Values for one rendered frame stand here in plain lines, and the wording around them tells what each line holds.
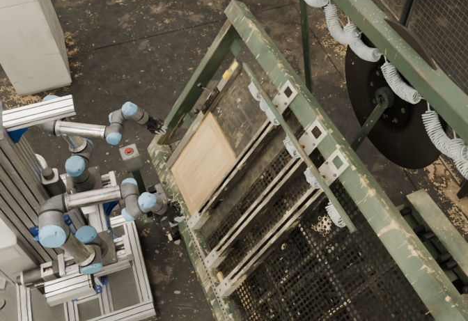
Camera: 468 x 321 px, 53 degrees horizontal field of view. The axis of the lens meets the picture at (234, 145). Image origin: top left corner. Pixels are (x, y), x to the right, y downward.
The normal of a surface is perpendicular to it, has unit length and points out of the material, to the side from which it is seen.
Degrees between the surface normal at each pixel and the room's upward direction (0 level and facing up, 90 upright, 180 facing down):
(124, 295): 0
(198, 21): 0
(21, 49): 90
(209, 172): 55
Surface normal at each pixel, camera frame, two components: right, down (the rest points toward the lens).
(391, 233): -0.76, -0.07
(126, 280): -0.02, -0.60
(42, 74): 0.32, 0.76
